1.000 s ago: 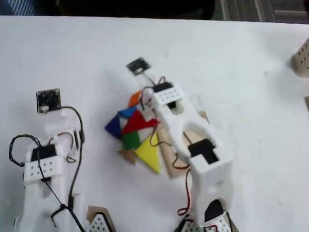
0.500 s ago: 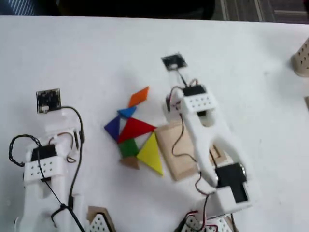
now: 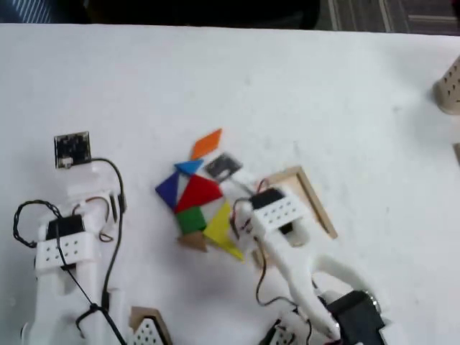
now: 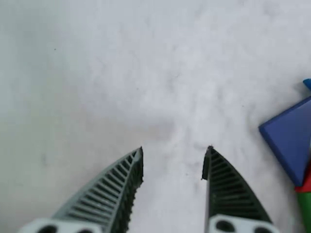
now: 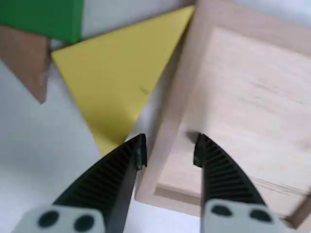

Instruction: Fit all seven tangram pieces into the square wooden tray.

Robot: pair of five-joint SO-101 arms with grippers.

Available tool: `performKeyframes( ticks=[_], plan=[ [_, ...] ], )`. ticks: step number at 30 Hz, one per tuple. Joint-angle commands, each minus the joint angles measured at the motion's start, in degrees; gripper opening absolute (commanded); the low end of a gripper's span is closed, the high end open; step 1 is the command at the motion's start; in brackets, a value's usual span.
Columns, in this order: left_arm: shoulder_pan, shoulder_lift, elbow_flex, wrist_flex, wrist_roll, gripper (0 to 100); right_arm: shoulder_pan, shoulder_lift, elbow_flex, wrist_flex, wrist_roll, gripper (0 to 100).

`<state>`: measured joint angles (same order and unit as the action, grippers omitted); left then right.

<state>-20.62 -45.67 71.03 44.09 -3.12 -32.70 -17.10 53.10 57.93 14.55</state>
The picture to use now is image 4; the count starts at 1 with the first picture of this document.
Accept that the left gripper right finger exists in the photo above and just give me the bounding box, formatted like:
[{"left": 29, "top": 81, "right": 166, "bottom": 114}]
[{"left": 201, "top": 145, "right": 281, "bottom": 233}]

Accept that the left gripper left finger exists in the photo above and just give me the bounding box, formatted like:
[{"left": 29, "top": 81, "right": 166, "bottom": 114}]
[{"left": 16, "top": 146, "right": 144, "bottom": 233}]

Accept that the dark blue tangram piece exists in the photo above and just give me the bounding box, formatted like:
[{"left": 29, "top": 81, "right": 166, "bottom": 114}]
[{"left": 259, "top": 96, "right": 311, "bottom": 187}]

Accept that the green tangram piece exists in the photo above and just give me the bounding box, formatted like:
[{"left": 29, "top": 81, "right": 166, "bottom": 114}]
[{"left": 295, "top": 191, "right": 311, "bottom": 233}]

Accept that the red tangram piece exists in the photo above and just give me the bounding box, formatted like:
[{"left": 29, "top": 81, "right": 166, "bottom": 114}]
[{"left": 294, "top": 162, "right": 311, "bottom": 193}]

